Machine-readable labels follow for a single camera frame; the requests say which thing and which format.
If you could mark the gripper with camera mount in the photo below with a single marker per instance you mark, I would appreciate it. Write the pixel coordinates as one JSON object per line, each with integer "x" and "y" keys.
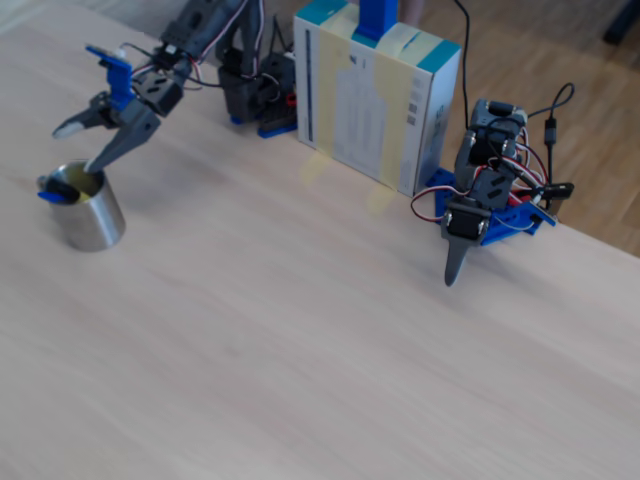
{"x": 134, "y": 126}

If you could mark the gripper without camera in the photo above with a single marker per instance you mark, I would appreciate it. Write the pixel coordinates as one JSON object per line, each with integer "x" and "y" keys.
{"x": 463, "y": 224}

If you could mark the yellow highlighter pen black cap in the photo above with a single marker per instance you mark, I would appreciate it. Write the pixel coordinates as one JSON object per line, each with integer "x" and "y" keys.
{"x": 62, "y": 189}

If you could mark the blue ballpoint pen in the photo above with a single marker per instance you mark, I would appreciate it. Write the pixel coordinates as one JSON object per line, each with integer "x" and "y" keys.
{"x": 49, "y": 196}

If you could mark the silver metal cup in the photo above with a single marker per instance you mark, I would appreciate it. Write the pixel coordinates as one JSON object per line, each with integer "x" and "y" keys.
{"x": 92, "y": 225}

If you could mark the black power plug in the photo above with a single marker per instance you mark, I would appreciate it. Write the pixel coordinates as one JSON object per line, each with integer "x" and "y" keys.
{"x": 560, "y": 190}

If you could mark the yellow masking tape strip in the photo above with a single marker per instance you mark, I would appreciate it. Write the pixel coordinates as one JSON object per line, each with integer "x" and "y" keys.
{"x": 390, "y": 100}
{"x": 327, "y": 90}

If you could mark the small red plug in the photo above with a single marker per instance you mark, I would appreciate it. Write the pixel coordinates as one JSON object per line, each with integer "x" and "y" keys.
{"x": 290, "y": 99}

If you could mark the white and teal cardboard box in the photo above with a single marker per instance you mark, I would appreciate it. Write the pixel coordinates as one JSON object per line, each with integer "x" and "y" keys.
{"x": 360, "y": 100}

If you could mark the dark furniture piece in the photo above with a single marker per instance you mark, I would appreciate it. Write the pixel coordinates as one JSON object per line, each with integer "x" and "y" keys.
{"x": 625, "y": 20}

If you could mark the blue camera mount bracket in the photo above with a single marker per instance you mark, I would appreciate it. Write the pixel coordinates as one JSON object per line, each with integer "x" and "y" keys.
{"x": 120, "y": 82}

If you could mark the wide blue arm base plate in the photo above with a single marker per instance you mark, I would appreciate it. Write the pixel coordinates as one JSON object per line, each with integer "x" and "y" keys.
{"x": 510, "y": 220}

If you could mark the small camera circuit board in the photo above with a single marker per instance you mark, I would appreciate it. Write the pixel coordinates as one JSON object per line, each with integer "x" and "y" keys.
{"x": 102, "y": 51}

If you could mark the dark grey arm without camera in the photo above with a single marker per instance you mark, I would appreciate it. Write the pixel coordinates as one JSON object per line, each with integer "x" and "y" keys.
{"x": 492, "y": 145}

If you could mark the dark grey arm with camera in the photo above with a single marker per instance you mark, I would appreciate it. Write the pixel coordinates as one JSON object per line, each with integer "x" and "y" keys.
{"x": 245, "y": 85}

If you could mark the small blue arm base plate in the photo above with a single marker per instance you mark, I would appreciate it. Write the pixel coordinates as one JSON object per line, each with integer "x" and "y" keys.
{"x": 272, "y": 132}

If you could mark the blue plastic post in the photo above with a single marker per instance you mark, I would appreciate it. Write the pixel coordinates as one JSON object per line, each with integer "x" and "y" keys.
{"x": 375, "y": 17}

